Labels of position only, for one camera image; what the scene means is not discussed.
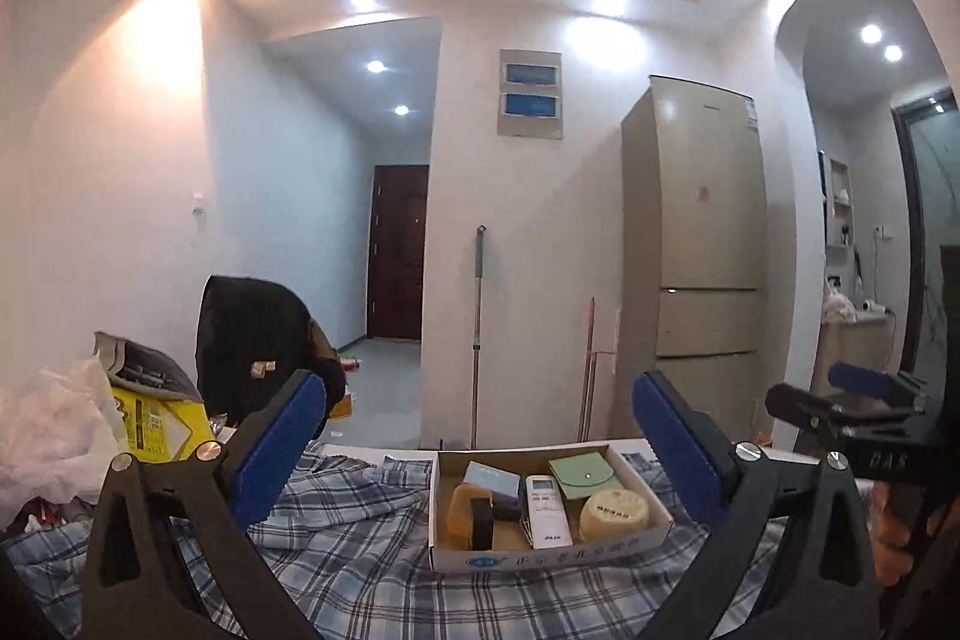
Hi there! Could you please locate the green envelope pouch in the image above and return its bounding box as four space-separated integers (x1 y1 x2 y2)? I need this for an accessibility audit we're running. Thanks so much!
548 452 622 502

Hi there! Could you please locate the white remote control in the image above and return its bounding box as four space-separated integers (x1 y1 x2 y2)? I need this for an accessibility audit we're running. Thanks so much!
524 474 573 549

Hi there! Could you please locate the light blue small box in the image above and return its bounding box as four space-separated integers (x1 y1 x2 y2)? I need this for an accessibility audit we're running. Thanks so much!
462 461 521 502

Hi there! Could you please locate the black rectangular box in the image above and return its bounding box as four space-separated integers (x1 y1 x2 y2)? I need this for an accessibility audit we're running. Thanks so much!
469 497 521 551

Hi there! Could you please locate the person right hand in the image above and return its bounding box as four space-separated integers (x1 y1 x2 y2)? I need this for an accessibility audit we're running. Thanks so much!
869 482 914 587

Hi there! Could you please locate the black jacket on chair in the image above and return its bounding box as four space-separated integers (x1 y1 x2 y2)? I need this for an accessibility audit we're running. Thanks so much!
195 276 347 425

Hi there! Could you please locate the yellow package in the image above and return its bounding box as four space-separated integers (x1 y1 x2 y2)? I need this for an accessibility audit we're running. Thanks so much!
112 386 213 463

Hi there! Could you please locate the blue plaid cloth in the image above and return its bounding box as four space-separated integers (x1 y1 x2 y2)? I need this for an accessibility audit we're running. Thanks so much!
0 443 797 640

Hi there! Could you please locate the grey bag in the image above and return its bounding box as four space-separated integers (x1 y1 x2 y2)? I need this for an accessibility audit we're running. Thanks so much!
94 331 202 403

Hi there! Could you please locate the beige refrigerator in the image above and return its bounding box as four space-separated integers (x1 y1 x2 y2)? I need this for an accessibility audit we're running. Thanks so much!
610 74 766 440

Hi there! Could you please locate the cardboard tray box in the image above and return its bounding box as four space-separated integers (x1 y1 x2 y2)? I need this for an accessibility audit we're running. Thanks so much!
428 440 674 575

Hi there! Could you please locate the white plastic bag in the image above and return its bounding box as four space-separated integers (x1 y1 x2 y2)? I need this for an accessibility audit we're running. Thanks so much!
2 356 127 526

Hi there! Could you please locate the grey mop pole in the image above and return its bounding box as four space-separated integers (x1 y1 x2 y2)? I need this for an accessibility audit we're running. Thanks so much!
469 224 487 450

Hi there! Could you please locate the dark red door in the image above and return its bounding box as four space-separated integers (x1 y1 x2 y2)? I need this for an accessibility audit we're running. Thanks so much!
366 166 430 341

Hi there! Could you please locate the red broom handle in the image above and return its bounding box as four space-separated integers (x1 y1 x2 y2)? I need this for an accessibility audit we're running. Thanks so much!
578 299 613 442

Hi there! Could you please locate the wall electrical panel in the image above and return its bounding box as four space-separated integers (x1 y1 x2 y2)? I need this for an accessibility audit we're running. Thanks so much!
496 49 563 142

